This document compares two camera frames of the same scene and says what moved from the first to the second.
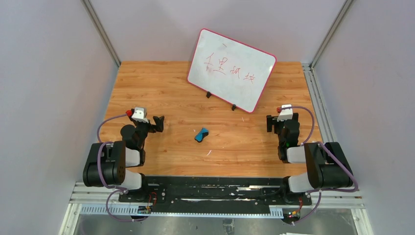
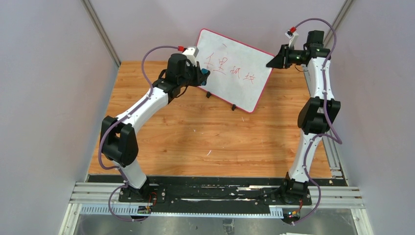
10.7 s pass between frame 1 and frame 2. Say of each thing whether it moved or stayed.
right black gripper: moved
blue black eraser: moved
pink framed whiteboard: stayed
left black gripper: moved
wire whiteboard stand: stayed
